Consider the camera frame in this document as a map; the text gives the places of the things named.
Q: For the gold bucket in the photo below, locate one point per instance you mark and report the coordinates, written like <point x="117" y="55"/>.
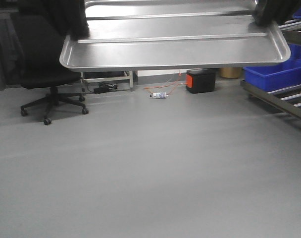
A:
<point x="231" y="72"/>

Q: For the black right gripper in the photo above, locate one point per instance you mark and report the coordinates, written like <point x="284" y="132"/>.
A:
<point x="267" y="11"/>

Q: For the black orange power box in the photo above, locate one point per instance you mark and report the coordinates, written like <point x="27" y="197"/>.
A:
<point x="200" y="80"/>

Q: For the steel flow rack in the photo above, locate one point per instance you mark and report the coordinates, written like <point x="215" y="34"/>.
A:
<point x="285" y="99"/>

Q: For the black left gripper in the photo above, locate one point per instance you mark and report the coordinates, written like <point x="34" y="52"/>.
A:
<point x="67" y="17"/>

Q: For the white bottle on floor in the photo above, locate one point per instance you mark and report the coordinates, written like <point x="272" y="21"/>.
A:
<point x="159" y="95"/>

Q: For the black office chair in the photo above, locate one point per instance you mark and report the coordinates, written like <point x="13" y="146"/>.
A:
<point x="39" y="46"/>

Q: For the steel table frame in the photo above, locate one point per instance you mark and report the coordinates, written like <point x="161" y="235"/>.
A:
<point x="108" y="77"/>

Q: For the blue bin on rack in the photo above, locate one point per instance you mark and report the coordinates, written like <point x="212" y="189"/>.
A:
<point x="270" y="78"/>

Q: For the small silver ribbed tray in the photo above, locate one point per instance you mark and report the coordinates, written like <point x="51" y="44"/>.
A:
<point x="173" y="34"/>

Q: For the black power adapter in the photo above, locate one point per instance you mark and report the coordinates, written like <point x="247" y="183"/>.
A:
<point x="104" y="88"/>

